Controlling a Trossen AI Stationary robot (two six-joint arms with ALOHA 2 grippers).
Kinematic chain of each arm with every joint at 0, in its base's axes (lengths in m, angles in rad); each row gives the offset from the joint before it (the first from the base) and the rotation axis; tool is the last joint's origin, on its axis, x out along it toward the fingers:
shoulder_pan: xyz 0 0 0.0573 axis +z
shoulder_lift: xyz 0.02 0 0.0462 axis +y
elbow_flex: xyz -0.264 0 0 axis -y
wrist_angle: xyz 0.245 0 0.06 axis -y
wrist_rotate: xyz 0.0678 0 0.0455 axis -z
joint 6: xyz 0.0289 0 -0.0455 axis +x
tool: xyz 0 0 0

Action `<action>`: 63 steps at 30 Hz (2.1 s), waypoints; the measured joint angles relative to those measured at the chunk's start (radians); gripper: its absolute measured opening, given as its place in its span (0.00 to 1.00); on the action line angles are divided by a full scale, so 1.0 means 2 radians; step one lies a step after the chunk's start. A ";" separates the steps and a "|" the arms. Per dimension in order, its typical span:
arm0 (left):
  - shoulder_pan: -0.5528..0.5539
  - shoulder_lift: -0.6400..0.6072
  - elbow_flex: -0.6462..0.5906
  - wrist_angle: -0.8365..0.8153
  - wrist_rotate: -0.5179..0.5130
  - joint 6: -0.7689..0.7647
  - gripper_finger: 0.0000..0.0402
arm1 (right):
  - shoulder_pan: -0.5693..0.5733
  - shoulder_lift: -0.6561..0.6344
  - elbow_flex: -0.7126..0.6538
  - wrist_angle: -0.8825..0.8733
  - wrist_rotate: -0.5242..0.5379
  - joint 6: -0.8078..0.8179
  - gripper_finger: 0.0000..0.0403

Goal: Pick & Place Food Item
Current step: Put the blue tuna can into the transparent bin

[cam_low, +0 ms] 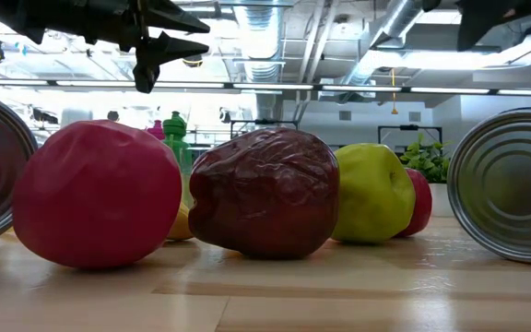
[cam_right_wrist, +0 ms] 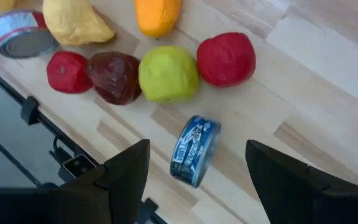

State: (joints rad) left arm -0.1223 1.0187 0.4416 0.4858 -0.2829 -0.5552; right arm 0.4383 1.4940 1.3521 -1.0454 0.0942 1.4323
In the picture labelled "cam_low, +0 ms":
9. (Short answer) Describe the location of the dark red toy apple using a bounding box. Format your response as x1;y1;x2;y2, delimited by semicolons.
187;126;341;261

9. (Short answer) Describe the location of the yellow hanging cord pendant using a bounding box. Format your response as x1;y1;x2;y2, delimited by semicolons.
389;68;399;115

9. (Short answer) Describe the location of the yellow toy pear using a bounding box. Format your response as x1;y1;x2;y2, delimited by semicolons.
166;202;195;242

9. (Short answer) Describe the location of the pink plastic squeeze bottle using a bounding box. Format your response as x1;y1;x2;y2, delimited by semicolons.
147;119;166;142

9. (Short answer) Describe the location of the green plant in white pot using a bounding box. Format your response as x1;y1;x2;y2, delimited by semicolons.
399;133;454;218

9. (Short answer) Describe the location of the corrugated silver ceiling duct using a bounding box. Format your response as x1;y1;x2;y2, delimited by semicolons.
232;0;289;121

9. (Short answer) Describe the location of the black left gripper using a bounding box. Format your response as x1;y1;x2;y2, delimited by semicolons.
85;0;211;93

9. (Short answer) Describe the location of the overhead beam with light strips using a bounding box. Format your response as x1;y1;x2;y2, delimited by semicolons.
0;77;531;97

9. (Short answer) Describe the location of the green plastic squeeze bottle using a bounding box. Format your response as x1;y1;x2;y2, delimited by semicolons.
161;110;194;208

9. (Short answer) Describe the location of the large silver ceiling duct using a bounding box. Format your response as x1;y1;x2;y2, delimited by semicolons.
338;0;437;87

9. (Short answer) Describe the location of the green toy apple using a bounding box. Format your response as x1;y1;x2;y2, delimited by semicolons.
330;142;418;245

